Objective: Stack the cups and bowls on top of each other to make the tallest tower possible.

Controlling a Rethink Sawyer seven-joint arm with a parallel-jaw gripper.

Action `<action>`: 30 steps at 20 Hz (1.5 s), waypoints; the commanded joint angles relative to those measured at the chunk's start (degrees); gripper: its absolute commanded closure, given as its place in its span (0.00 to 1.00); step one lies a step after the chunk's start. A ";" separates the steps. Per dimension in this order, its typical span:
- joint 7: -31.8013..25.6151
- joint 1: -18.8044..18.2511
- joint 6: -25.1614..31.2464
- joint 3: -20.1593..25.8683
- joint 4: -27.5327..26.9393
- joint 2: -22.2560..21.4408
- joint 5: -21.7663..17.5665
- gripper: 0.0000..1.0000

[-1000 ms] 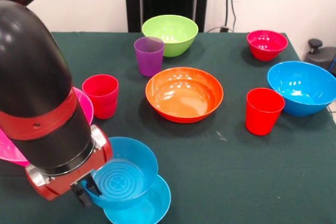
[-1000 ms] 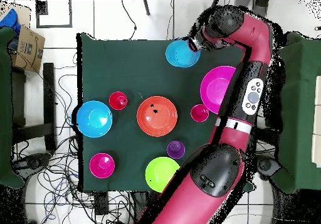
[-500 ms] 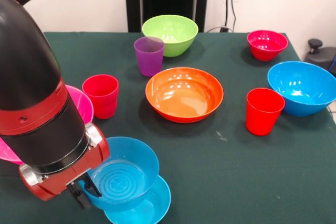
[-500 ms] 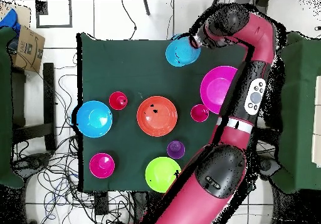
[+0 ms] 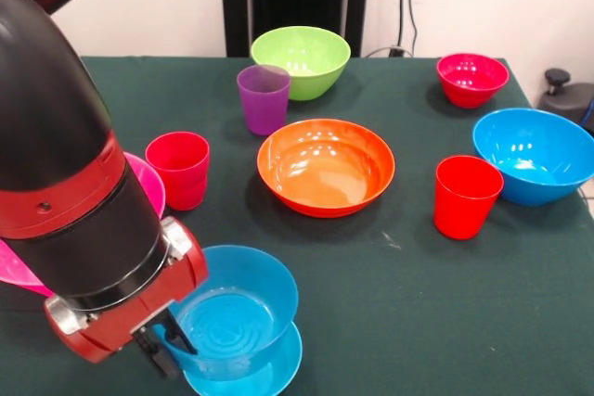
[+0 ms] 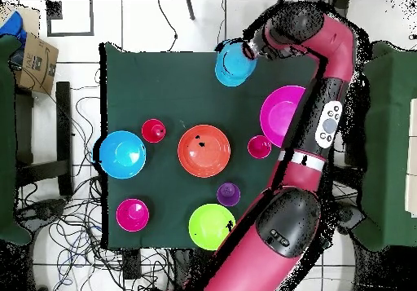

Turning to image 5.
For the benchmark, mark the green bowl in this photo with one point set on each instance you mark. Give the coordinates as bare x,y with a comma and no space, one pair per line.
301,62

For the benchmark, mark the large pink bowl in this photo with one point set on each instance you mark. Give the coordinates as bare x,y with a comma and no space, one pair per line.
148,182

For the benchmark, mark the red cup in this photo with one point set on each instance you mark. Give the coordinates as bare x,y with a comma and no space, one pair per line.
464,210
178,178

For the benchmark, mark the small red bowl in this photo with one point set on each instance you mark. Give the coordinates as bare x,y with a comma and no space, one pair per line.
471,85

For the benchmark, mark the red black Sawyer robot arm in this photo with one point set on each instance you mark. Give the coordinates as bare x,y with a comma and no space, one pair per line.
55,159

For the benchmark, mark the black pedestal foot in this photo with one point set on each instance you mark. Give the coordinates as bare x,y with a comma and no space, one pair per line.
571,99

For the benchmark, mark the large blue bowl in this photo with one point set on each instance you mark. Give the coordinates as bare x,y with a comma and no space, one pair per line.
533,159

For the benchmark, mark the dark green tablecloth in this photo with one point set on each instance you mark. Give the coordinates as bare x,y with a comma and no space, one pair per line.
394,322

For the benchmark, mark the medium blue bowl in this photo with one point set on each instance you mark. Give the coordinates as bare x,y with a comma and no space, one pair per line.
246,308

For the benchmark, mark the orange bowl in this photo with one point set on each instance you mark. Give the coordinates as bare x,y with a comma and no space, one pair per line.
325,169

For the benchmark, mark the purple cup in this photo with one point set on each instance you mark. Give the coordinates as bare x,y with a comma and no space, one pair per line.
264,104

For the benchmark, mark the small blue ridged bowl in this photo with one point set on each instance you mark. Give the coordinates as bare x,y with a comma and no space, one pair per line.
269,373

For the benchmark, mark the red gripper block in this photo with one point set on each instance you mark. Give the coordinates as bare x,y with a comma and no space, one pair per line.
153,298

